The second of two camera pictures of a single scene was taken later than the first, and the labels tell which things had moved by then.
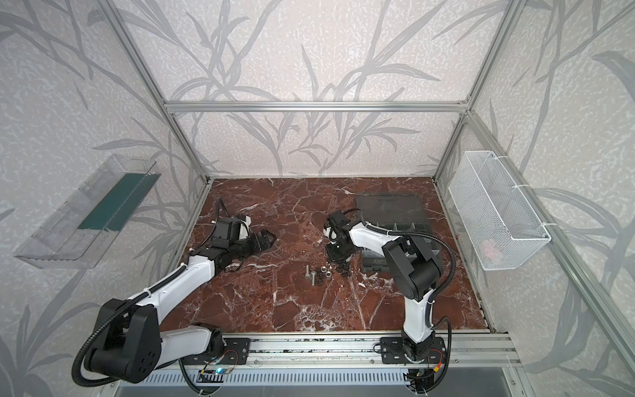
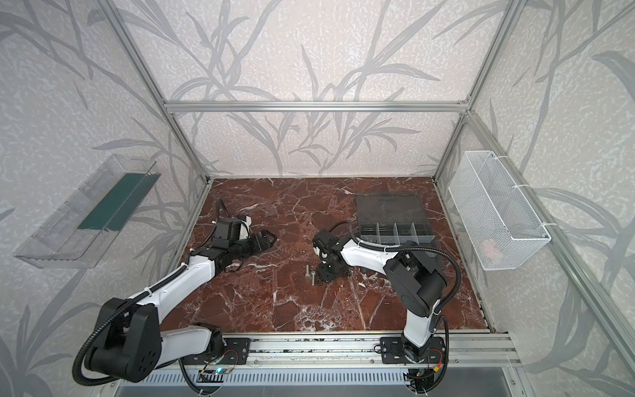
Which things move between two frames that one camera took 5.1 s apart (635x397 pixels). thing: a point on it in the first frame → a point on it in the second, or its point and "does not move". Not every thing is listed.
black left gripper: x=259 y=247 does not move
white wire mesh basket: x=505 y=229 does not move
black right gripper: x=332 y=256 → x=323 y=277
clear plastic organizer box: x=396 y=212 does not move
